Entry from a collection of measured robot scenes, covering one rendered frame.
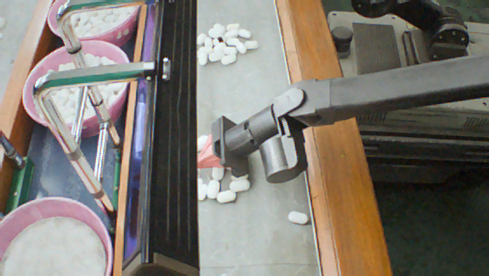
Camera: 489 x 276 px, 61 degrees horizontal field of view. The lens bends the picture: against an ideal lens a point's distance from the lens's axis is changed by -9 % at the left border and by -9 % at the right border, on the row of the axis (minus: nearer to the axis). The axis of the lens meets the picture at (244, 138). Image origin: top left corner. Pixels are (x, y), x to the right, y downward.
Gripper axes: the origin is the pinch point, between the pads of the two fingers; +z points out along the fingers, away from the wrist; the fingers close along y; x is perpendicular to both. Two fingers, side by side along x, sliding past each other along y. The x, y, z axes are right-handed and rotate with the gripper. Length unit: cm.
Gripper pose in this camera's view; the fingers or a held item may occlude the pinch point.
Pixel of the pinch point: (199, 164)
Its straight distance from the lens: 87.0
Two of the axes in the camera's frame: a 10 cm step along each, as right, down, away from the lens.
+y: 0.7, 8.1, -5.9
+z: -7.5, 4.3, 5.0
